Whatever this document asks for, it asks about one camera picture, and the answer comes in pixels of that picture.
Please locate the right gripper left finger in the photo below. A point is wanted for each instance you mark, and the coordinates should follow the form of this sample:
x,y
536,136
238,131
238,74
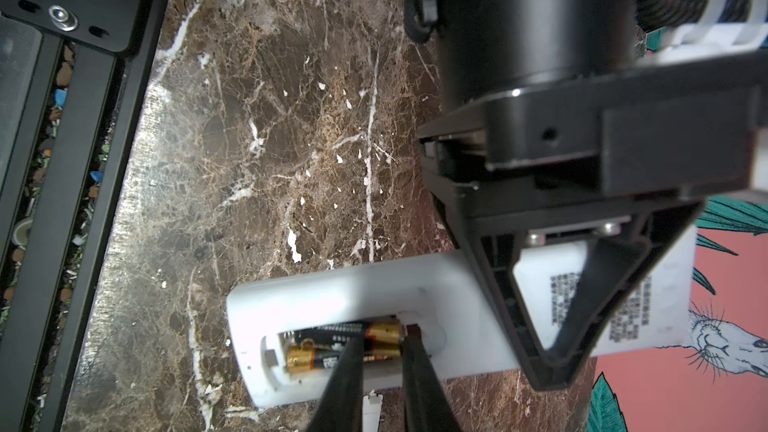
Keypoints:
x,y
340,407

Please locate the white remote battery cover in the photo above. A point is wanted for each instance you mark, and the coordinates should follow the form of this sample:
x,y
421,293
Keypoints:
x,y
371,412

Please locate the black gold AAA battery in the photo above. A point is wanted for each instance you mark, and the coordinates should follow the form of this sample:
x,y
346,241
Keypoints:
x,y
334,336
300,360

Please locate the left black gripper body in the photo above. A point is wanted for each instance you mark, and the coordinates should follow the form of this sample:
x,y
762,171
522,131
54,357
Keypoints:
x,y
588,150

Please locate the white remote control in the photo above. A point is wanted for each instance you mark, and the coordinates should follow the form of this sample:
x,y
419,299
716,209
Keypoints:
x,y
440,294

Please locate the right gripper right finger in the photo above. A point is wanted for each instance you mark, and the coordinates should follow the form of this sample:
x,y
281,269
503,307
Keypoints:
x,y
426,407

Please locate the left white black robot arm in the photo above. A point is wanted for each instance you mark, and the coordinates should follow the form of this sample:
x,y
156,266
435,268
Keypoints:
x,y
490,46

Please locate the black front mounting rail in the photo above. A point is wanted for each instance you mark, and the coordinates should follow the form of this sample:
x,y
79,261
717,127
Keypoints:
x,y
74,74

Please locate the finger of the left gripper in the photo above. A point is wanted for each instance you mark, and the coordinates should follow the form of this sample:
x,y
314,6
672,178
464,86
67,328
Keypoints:
x,y
613,269
531,309

